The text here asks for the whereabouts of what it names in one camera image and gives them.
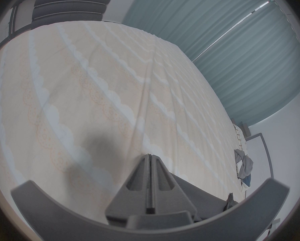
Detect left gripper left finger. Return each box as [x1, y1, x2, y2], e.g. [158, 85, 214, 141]
[105, 154, 152, 220]

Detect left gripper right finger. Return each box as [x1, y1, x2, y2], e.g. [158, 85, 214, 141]
[151, 154, 198, 220]

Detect black T-shirt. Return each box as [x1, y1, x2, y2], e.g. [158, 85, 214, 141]
[170, 172, 239, 222]

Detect pile of clothes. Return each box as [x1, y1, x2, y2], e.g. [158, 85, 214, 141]
[234, 148, 254, 187]

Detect bed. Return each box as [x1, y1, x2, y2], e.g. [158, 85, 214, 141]
[0, 20, 275, 223]

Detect white printed pillow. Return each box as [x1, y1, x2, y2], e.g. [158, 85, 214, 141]
[232, 123, 247, 150]

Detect grey bedside table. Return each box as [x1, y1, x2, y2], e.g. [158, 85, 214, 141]
[231, 118, 252, 137]

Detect blue-green curtain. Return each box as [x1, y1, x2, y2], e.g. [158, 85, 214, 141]
[121, 0, 273, 61]
[192, 0, 300, 127]

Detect black chest of drawers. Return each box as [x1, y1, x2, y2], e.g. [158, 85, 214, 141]
[31, 0, 112, 29]

